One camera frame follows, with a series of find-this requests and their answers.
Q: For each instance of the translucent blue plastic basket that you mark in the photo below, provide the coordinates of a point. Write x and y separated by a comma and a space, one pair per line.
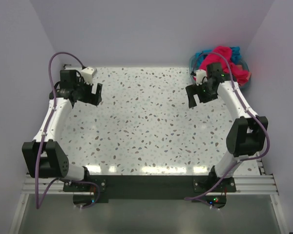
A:
193, 65

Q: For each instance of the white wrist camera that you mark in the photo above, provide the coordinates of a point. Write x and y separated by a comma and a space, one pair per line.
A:
200, 76
88, 74

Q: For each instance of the salmon pink t shirt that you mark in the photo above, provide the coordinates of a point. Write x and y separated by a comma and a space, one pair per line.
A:
242, 76

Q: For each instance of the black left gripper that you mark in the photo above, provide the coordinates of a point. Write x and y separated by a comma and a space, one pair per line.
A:
93, 99

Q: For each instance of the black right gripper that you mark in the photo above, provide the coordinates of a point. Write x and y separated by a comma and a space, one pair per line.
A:
193, 88

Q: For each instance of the aluminium frame rail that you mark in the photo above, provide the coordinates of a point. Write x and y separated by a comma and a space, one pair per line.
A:
245, 185

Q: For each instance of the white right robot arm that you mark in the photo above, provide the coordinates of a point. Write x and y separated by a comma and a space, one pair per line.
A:
248, 133

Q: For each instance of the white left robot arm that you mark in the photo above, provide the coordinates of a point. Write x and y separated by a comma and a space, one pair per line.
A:
43, 156

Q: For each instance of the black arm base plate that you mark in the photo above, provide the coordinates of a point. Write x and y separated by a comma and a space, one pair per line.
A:
95, 189

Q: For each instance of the blue t shirt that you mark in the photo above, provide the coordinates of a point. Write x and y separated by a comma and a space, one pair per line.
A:
235, 57

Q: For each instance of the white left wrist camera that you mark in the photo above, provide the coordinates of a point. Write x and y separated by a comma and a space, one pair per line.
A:
88, 74

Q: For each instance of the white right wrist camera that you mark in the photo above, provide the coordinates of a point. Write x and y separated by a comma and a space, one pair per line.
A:
200, 76

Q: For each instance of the magenta red t shirt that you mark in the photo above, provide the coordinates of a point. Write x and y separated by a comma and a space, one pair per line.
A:
212, 58

